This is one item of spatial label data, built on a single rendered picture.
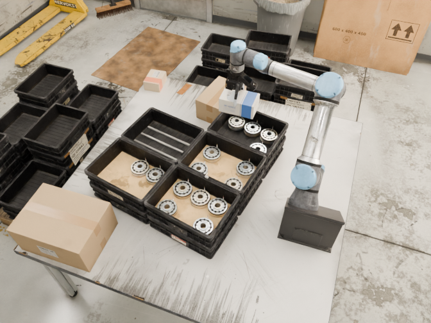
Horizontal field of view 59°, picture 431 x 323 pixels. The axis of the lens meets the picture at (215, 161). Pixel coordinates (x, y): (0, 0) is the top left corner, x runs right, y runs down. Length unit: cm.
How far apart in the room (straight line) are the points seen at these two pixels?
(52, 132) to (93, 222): 126
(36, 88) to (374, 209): 290
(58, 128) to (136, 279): 151
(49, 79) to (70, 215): 181
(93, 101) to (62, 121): 40
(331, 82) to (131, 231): 126
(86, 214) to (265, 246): 92
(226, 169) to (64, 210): 88
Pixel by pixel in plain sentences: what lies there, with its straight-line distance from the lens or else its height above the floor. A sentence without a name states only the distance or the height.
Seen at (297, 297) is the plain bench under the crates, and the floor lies 70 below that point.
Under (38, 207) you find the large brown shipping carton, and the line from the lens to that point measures 212.
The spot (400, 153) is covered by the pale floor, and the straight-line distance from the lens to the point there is 372.
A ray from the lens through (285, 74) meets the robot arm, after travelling 198.
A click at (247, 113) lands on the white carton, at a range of 212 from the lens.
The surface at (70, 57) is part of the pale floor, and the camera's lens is 474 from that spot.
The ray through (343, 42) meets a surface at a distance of 452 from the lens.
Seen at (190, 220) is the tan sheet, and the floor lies 83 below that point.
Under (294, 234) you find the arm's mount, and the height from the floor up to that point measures 78.
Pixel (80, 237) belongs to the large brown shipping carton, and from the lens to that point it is 194.
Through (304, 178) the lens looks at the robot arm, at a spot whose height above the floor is 115.
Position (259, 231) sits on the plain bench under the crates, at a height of 70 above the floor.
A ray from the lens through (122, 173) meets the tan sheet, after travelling 220.
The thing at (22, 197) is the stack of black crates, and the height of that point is 27.
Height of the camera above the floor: 250
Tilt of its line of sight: 50 degrees down
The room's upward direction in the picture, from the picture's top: straight up
